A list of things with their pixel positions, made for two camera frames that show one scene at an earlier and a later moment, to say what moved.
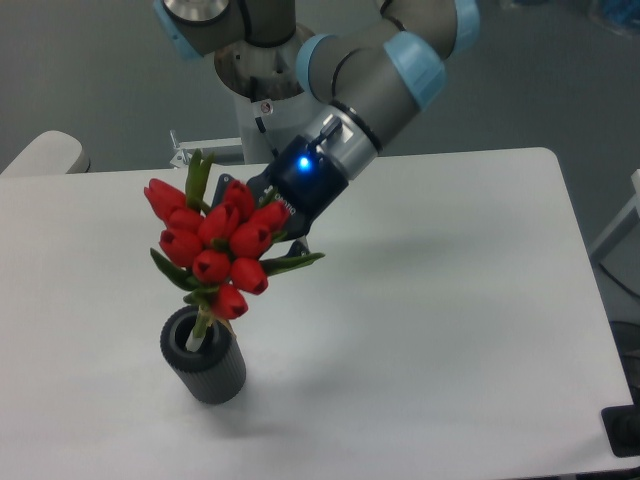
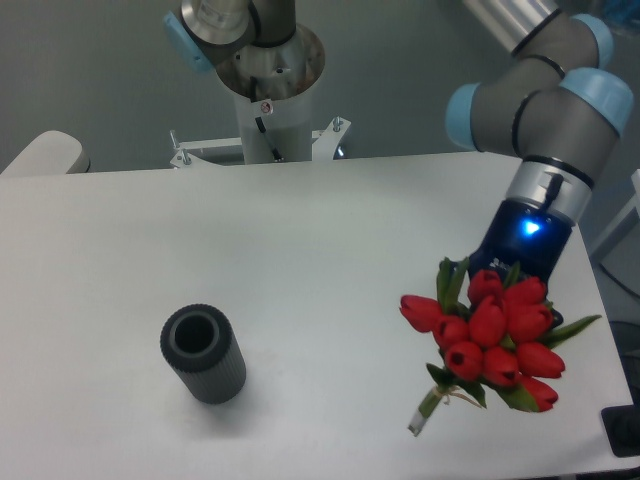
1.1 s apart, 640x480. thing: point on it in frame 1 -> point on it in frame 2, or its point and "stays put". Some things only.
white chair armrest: x=51 y=152 stays put
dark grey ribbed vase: x=215 y=370 stays put
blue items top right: x=622 y=12 stays put
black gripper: x=298 y=176 -> x=533 y=240
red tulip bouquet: x=217 y=247 -> x=495 y=334
